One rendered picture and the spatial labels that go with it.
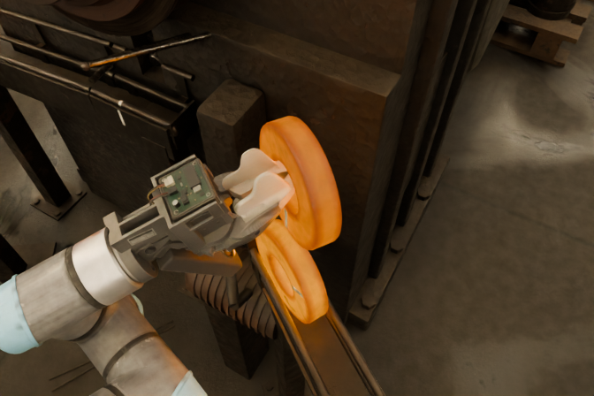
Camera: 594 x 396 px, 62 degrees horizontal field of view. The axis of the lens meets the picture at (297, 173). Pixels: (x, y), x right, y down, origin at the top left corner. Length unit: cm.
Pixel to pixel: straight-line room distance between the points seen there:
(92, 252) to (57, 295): 5
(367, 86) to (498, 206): 111
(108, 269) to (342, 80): 42
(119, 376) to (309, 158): 32
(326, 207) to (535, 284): 122
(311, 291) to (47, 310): 31
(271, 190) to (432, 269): 111
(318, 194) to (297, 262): 18
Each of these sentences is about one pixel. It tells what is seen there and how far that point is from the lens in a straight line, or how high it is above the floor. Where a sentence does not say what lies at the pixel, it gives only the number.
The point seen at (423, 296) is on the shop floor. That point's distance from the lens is 154.
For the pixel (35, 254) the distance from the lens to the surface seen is 175.
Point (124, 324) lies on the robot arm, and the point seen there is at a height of 80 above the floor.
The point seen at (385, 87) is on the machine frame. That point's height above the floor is 87.
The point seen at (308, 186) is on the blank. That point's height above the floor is 96.
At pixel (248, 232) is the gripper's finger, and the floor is 91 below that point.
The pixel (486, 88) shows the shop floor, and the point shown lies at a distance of 219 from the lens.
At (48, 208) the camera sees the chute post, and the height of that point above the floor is 1.
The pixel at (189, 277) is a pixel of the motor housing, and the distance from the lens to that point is 98.
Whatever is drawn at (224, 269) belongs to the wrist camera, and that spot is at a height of 83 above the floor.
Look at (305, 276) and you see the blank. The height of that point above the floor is 77.
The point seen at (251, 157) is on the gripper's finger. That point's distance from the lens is 54.
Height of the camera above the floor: 136
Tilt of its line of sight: 51 degrees down
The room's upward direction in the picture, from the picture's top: straight up
